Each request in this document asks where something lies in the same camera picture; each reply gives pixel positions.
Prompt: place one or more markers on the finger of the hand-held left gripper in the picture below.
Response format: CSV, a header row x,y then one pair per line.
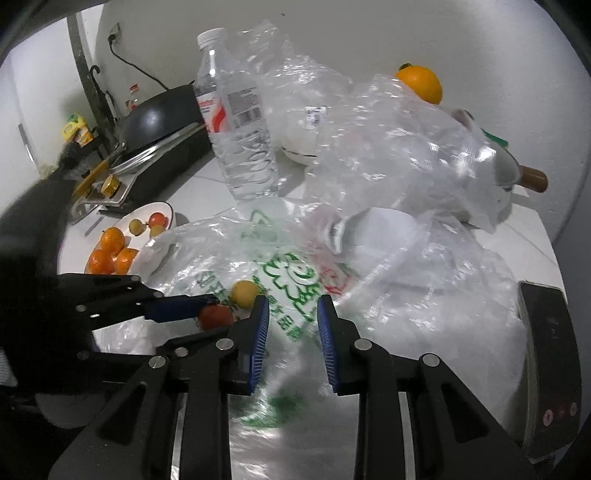
x,y
180,308
194,340

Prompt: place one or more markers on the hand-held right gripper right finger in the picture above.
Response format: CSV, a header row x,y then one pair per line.
x,y
325,341

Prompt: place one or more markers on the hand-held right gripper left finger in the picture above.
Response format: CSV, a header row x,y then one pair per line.
x,y
258,341

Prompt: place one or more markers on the cherry tomato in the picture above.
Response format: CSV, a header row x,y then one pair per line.
x,y
158,219
215,317

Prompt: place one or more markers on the tangerine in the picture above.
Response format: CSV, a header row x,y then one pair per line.
x,y
113,240
125,260
99,262

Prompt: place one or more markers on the longan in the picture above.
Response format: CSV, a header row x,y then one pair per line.
x,y
136,226
244,293
156,232

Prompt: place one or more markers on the white plate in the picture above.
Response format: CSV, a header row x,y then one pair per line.
x,y
138,212

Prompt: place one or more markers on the green printed plastic bag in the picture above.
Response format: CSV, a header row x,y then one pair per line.
x,y
286,272

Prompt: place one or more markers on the white plastic packet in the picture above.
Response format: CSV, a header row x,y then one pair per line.
x,y
369,226

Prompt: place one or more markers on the steel stove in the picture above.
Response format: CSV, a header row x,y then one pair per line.
x,y
184,147

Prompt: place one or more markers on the clear plastic water bottle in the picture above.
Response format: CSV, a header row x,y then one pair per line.
x,y
240,152

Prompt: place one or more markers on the yellow box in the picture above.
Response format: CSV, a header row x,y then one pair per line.
x,y
76,129

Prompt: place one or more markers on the black wok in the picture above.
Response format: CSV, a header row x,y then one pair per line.
x,y
152,120

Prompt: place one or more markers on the white bowl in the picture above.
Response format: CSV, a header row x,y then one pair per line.
x,y
300,147

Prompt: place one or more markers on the crumpled clear plastic bag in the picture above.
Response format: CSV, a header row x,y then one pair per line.
x,y
392,152

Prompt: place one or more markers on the small bottle red label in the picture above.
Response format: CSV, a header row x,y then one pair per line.
x,y
134,98

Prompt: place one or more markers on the black induction cooker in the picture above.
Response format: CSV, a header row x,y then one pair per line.
x,y
549,360

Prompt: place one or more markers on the dark metal pole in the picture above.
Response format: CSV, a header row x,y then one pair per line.
x,y
85,78

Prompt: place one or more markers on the orange with green stem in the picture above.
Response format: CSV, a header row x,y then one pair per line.
x,y
420,83

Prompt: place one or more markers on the white wall socket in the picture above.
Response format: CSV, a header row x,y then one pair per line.
x,y
114,33

